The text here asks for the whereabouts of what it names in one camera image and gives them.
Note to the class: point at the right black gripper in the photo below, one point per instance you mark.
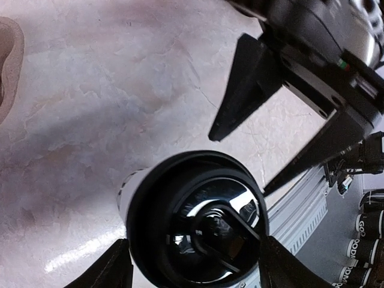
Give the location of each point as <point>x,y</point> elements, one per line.
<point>325,52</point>

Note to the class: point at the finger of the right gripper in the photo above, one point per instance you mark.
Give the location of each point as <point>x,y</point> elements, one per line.
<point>343,130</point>

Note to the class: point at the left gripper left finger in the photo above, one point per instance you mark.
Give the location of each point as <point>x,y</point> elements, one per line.
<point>113,269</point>

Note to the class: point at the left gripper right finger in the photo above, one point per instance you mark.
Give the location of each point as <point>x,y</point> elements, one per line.
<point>279,268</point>

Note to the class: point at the white paper coffee cup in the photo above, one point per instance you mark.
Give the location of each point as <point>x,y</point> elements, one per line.
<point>128,189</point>

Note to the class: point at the stacked black paper cups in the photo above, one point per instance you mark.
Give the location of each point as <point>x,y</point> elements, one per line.
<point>366,250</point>

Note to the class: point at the aluminium front rail frame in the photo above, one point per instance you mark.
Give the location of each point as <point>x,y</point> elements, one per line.
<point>316,223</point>

